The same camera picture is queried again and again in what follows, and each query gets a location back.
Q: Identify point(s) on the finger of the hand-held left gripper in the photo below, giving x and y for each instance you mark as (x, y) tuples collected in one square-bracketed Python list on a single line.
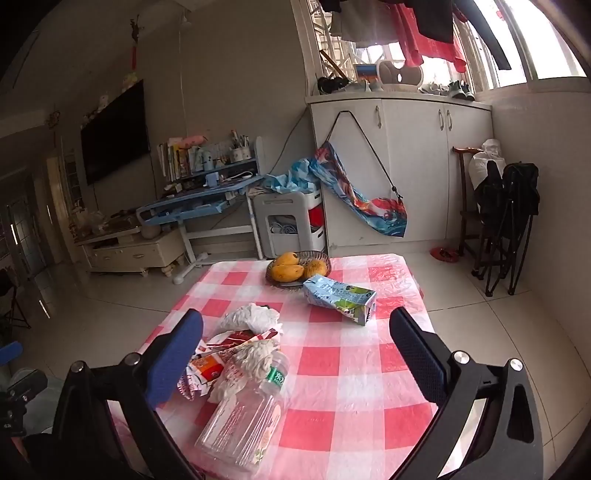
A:
[(9, 353)]

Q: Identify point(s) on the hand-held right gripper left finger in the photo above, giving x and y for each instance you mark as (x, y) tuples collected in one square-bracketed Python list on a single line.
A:
[(173, 364)]

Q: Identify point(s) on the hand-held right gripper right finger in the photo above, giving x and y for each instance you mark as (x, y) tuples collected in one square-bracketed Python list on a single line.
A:
[(418, 355)]

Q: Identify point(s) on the red snack bag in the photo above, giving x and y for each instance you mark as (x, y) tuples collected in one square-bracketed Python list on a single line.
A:
[(231, 339)]

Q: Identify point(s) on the white tissue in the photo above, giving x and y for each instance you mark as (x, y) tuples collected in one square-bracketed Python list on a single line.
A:
[(256, 360)]

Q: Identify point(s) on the white plastic bag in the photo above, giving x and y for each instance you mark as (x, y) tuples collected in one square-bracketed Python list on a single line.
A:
[(249, 317)]

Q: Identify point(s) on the clear plastic bottle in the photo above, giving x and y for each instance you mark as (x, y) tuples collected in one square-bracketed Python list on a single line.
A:
[(240, 424)]

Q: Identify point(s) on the dark folding camp chair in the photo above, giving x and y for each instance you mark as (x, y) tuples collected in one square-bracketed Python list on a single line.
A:
[(11, 295)]

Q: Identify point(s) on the red checked tablecloth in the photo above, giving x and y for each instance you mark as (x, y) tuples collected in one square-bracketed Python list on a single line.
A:
[(351, 369)]

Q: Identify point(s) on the red slipper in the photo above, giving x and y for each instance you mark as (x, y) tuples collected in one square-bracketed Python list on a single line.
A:
[(444, 254)]

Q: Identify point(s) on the blue milk carton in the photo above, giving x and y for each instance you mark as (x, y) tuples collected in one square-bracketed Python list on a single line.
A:
[(332, 295)]

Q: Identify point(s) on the cream television cabinet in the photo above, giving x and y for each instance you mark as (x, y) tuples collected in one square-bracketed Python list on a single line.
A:
[(134, 251)]

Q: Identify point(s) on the yellow mango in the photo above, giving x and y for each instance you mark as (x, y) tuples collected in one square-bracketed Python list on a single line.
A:
[(286, 272), (315, 268), (291, 259)]

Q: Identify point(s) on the beige kettlebell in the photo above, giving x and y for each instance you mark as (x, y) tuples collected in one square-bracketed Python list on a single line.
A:
[(151, 231)]

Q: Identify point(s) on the woven fruit basket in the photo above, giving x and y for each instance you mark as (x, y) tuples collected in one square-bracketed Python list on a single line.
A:
[(281, 284)]

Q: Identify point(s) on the blue study desk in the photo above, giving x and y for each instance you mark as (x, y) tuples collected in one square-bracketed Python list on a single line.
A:
[(194, 201)]

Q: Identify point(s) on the dark wooden chair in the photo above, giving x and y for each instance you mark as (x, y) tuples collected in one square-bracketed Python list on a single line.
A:
[(461, 184)]

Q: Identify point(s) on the white cabinet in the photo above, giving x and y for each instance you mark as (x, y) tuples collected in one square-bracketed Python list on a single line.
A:
[(415, 175)]

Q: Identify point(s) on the white plastic trolley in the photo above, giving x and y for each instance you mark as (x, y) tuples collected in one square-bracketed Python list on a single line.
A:
[(281, 203)]

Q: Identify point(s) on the black folding chair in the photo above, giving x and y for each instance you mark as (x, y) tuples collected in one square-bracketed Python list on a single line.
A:
[(519, 184)]

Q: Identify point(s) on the row of books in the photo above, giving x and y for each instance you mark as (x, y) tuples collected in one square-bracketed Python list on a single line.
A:
[(178, 159)]

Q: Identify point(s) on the white stuffed bag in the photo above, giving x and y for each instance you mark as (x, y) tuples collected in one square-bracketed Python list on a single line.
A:
[(489, 152)]

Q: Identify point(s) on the blue crumpled cloth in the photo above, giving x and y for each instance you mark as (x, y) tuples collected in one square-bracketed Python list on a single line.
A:
[(295, 177)]

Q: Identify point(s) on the white pen holder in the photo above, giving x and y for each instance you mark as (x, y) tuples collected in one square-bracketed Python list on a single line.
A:
[(240, 154)]

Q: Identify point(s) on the pink plush toy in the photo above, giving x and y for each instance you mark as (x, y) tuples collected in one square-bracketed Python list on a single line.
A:
[(194, 141)]

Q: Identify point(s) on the grey sneakers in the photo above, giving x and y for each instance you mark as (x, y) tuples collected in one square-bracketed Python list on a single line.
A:
[(431, 88)]

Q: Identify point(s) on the dark sneakers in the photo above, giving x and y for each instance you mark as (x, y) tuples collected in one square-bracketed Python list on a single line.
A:
[(461, 91)]

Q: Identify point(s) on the white padded cushion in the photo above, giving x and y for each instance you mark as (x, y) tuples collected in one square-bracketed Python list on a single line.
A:
[(399, 76)]

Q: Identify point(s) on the black shoes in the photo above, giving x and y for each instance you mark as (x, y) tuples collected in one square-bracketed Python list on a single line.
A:
[(332, 84)]

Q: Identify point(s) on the red hanging garment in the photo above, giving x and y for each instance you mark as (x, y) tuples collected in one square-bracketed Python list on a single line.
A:
[(411, 37)]

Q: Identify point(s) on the black hanging garment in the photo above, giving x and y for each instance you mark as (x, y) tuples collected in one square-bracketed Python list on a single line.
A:
[(494, 41), (434, 23)]

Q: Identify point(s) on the red knot ornament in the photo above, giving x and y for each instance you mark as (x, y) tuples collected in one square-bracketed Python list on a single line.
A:
[(135, 41)]

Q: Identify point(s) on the grey hanging garment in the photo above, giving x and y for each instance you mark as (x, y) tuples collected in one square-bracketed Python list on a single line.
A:
[(360, 27)]

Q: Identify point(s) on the black wall television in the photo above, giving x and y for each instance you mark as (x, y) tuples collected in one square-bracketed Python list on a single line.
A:
[(115, 134)]

